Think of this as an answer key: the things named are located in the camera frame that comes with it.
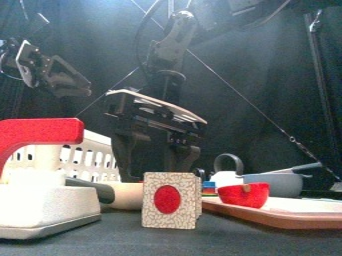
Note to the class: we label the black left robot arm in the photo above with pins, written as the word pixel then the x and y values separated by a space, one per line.
pixel 21 18

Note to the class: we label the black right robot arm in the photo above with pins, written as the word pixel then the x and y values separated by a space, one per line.
pixel 171 50

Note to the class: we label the white plastic slotted basket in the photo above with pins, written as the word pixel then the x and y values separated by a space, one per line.
pixel 88 156

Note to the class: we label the multicolour stacked toy rings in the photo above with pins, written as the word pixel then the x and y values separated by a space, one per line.
pixel 208 188

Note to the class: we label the white round bowl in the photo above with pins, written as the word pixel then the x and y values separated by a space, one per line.
pixel 126 196

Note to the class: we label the dark grey rounded bar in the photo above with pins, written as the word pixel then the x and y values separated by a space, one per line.
pixel 94 191

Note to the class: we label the squiggle patterned red dot card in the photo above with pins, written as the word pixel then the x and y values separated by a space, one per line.
pixel 171 200

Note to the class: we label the small red bowl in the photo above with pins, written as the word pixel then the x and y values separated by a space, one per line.
pixel 241 196

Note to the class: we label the grey toy saucepan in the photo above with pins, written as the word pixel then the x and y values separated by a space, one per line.
pixel 275 185

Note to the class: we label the pink plastic tray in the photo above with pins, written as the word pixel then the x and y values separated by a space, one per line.
pixel 288 213

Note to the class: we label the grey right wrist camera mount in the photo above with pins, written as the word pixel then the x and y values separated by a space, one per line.
pixel 154 105

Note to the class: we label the grey vertical frame pole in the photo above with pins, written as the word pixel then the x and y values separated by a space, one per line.
pixel 171 4

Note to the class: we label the black frame post with hook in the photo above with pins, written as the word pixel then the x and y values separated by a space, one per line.
pixel 320 93

